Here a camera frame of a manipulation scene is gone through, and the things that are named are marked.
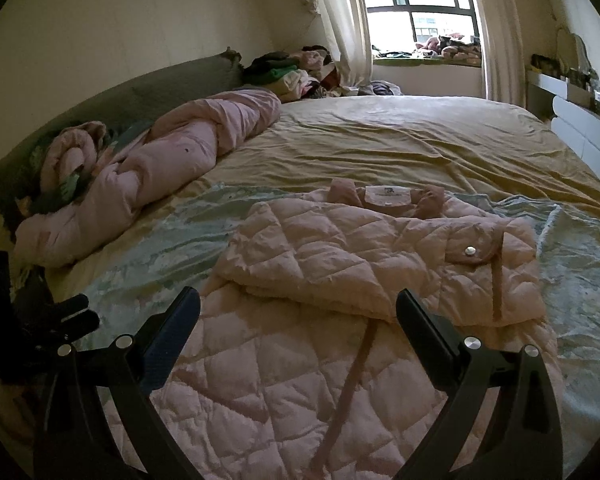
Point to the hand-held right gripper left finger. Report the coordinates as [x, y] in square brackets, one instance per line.
[172, 335]

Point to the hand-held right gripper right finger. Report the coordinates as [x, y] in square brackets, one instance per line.
[427, 327]

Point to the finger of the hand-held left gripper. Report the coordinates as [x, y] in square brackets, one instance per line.
[82, 324]
[75, 305]

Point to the pink quilted jacket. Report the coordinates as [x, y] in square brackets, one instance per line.
[330, 250]

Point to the dark crumpled clothes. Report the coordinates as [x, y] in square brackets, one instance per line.
[386, 89]

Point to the pile of pink plush clothes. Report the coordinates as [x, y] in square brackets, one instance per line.
[452, 47]

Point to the floral rolled blanket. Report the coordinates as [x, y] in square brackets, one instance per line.
[67, 160]

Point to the light green printed blanket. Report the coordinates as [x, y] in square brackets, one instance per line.
[575, 270]

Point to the bed with yellow sheet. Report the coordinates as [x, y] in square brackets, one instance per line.
[405, 145]

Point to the pink rolled duvet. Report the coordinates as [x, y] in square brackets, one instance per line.
[180, 150]

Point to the green headboard cushion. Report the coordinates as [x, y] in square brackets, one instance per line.
[180, 80]

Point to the cream curtain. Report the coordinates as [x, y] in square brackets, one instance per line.
[342, 20]
[500, 30]

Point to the white scalloped mirror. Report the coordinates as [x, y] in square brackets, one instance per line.
[572, 47]

